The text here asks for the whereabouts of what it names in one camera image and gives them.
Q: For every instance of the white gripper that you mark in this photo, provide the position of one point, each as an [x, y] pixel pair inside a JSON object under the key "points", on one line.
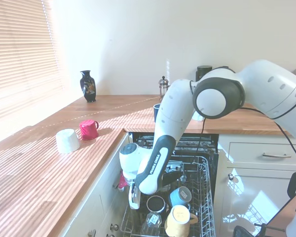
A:
{"points": [[135, 197]]}

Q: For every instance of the navy mug with white print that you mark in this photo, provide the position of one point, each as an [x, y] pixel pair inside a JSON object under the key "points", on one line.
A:
{"points": [[156, 203]]}

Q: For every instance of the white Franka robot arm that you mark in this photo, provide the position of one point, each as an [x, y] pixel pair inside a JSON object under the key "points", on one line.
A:
{"points": [[175, 111]]}

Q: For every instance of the light blue mug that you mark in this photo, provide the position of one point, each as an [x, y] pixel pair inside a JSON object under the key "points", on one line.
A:
{"points": [[178, 196]]}

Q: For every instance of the yellow mug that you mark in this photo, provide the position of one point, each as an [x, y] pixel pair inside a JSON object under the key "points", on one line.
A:
{"points": [[177, 219]]}

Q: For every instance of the grey dishwasher upper rack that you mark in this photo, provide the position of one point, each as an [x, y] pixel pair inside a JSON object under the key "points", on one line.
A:
{"points": [[192, 144]]}

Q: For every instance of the red mug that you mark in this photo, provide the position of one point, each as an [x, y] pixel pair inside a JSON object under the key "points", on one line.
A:
{"points": [[88, 129]]}

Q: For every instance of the dishwasher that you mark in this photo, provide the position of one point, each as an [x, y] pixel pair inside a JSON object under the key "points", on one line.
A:
{"points": [[213, 170]]}

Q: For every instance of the plain navy blue mug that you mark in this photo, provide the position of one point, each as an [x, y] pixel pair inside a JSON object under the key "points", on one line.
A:
{"points": [[156, 112]]}

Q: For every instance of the clear drinking glass with label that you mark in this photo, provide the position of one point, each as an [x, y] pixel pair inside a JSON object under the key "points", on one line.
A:
{"points": [[151, 223]]}

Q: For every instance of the round metal cabinet knob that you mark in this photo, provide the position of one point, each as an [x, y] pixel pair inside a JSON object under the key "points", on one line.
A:
{"points": [[91, 233], [230, 176], [114, 227]]}

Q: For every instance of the white cabinet under window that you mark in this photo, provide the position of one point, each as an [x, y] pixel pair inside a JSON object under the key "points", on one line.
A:
{"points": [[101, 209]]}

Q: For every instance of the small white patterned cup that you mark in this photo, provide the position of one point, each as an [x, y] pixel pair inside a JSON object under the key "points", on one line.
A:
{"points": [[197, 117]]}

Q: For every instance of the glass French press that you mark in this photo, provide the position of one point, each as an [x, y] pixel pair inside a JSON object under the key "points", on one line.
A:
{"points": [[163, 85]]}

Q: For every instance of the black vase with gold pattern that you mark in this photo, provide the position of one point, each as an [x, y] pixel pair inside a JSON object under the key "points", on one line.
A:
{"points": [[88, 86]]}

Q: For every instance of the white cabinet with drawer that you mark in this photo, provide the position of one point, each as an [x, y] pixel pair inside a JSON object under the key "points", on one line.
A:
{"points": [[249, 153]]}

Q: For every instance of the black shaker bottle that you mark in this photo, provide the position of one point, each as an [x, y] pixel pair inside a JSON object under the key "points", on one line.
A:
{"points": [[203, 71]]}

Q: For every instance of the beige window blind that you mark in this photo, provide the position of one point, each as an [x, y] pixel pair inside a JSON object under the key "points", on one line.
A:
{"points": [[19, 61]]}

